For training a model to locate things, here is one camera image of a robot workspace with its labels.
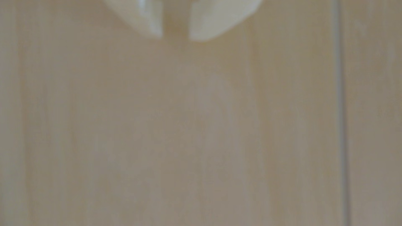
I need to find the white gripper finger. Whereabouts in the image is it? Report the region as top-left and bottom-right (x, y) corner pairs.
(189, 0), (263, 42)
(103, 0), (164, 38)

